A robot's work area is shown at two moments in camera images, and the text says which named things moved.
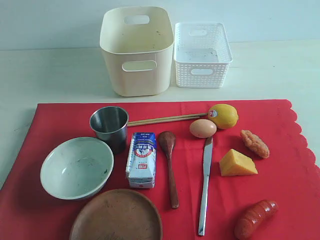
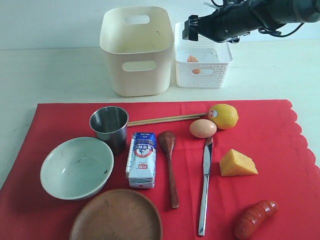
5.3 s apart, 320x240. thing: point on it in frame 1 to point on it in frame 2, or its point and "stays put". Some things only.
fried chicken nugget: [255, 143] to [193, 59]
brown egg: [202, 128] stays put
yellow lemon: [224, 116] stays put
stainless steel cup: [110, 124] stays put
